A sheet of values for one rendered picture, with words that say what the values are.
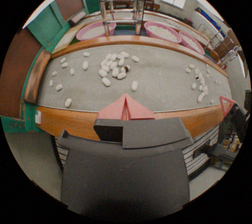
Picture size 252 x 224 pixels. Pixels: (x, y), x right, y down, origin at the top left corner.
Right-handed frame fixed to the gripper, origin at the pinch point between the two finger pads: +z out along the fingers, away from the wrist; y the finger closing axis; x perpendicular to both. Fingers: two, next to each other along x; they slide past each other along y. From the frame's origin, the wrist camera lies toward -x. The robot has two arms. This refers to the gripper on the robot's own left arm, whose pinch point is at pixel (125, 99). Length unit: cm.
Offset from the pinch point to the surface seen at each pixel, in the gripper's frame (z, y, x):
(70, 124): 0.8, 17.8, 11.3
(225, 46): 170, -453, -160
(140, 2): 20.1, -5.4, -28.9
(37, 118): -1.8, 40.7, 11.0
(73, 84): 13.9, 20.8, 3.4
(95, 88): 12.2, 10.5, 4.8
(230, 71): 121, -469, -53
